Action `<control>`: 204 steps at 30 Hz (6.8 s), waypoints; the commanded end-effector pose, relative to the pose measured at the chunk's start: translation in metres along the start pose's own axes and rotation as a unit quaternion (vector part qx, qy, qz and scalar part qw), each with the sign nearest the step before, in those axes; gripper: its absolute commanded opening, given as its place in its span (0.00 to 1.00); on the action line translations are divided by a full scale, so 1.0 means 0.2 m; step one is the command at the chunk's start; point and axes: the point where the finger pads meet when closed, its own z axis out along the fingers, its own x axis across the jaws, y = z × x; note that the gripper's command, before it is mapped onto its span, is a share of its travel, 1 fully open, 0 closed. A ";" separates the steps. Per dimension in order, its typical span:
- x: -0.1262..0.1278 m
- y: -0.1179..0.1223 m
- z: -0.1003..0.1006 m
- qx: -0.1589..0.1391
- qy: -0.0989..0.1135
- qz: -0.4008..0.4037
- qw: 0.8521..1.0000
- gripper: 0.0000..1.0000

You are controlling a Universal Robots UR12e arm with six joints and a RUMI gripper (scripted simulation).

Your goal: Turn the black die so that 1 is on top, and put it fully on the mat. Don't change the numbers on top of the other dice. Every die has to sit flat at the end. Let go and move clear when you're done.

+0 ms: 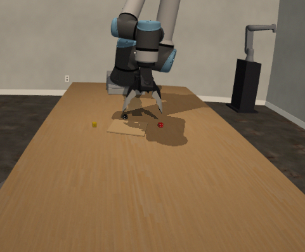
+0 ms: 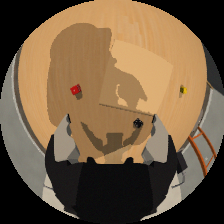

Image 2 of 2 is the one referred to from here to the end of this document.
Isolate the yellow die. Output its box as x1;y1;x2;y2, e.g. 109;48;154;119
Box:
180;87;187;94

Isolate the tan flat mat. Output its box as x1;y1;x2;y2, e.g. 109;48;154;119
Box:
99;40;173;116

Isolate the red die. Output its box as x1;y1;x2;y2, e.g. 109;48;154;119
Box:
70;84;81;95

